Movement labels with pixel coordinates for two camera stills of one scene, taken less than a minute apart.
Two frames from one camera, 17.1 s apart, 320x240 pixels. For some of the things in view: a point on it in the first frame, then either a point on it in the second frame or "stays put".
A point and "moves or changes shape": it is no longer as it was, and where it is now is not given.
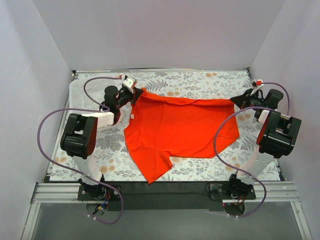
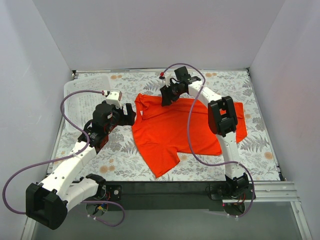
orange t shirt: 158,127 moves or changes shape
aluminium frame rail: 267,192 stays put
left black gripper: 131,92 -> 125,115
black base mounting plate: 165,195 stays put
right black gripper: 247,99 -> 169,92
